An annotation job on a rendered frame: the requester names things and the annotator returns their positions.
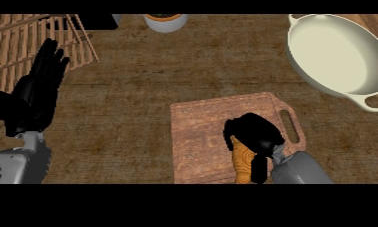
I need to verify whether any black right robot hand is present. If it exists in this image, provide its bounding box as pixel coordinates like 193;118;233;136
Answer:
221;112;286;185

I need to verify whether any wooden slatted rack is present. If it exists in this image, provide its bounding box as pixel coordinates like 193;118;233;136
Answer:
0;14;100;94

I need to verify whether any black appliance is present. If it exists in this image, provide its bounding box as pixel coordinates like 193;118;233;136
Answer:
72;14;120;32

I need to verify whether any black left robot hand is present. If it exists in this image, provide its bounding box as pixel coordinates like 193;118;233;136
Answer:
0;37;71;138

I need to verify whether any brown wooden cutting board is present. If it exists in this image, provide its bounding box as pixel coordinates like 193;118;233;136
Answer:
170;91;309;185

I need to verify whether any cream white pot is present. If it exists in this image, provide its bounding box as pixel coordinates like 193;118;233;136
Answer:
286;14;378;113

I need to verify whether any white plant pot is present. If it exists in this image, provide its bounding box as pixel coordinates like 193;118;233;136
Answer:
142;14;190;34

